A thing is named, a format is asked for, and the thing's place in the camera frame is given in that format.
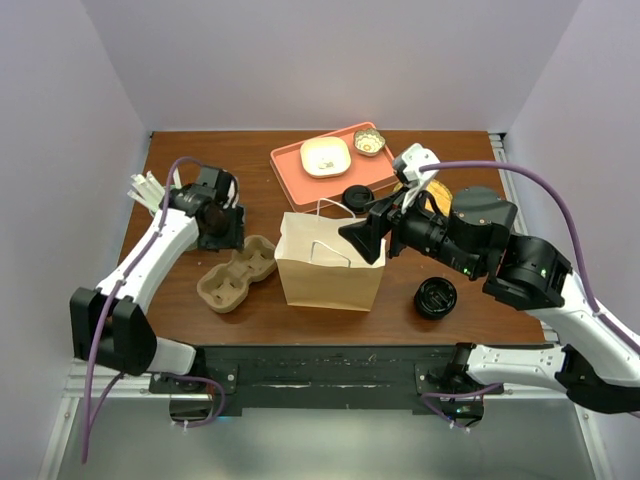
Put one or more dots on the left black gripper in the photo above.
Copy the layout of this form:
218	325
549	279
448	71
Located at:
234	239

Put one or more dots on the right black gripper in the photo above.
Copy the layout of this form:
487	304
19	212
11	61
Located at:
366	235

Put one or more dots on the black coffee cup lid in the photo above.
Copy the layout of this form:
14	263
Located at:
358	198

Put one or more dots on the stack of black lids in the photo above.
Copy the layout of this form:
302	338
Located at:
435	298

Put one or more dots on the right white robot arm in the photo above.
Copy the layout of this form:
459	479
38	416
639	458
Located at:
592	366

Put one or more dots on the cardboard cup carrier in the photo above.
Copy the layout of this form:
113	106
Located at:
226	286

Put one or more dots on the small floral bowl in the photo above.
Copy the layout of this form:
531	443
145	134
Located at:
368	142

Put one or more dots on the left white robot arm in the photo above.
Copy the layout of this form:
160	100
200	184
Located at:
109	322

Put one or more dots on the round woven yellow coaster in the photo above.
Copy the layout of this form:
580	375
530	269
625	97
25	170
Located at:
440	193

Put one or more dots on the green straw holder cup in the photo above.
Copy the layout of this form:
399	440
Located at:
183	204

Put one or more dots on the brown paper bag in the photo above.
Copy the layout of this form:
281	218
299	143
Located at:
319	268

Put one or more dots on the cream square plate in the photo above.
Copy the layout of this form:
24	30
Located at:
325	157

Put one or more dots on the pink serving tray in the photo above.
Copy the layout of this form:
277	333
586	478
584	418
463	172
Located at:
303	191

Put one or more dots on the wrapped white straw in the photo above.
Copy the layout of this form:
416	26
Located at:
154	184
140	185
151	203

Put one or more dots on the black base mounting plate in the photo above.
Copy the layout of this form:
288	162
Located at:
376	377

